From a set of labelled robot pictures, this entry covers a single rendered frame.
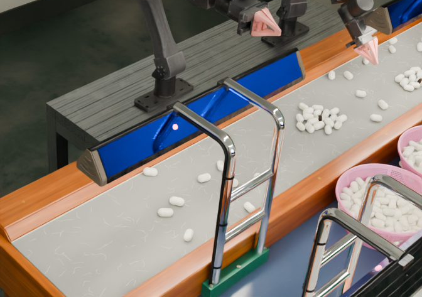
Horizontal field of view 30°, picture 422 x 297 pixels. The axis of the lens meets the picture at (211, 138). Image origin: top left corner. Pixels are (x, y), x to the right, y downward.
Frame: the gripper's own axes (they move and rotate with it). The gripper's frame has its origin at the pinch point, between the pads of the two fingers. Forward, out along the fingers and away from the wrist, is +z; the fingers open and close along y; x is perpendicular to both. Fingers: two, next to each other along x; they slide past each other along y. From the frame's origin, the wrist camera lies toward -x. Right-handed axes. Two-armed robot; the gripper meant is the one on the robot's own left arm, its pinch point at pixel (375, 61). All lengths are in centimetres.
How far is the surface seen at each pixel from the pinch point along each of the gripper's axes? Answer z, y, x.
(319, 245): 23, -95, -49
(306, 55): -12.1, -7.5, 17.3
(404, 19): -7.0, -13.3, -27.1
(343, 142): 15.1, -31.8, -3.5
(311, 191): 20, -58, -12
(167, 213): 7, -91, 1
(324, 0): -37, 129, 121
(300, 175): 16, -53, -5
